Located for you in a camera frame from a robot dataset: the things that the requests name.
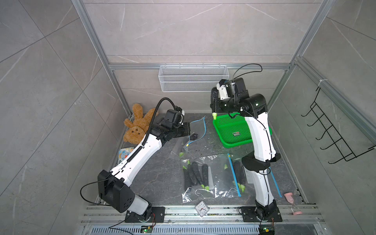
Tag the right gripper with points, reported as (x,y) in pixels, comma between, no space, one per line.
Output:
(220,111)

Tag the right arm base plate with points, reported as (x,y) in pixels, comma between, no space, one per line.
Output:
(258,214)

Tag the colourful tissue pack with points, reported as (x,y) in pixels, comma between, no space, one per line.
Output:
(123,154)

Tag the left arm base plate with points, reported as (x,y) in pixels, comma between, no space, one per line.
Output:
(152,214)

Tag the brown teddy bear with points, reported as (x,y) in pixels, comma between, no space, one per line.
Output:
(137,128)

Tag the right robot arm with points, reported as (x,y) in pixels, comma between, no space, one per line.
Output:
(264,197)

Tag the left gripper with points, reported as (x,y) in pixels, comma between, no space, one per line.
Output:
(186,128)

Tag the black wall hook rack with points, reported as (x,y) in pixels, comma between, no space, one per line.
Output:
(335,138)

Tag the pink sand timer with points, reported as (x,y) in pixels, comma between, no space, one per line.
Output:
(295,209)

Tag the green plastic basket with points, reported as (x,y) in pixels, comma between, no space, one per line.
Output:
(246,126)

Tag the dark eggplant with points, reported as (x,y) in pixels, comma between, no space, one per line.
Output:
(240,175)

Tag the small white clock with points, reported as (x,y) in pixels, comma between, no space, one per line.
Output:
(202,209)

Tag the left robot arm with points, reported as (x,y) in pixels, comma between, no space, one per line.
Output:
(114,186)

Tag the white wire wall basket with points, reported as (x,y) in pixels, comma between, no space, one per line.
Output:
(191,78)

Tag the eggplant lifted from basket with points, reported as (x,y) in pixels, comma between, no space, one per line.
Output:
(214,102)

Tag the clear zip-top bag blue zipper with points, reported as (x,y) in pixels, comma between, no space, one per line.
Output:
(255,166)

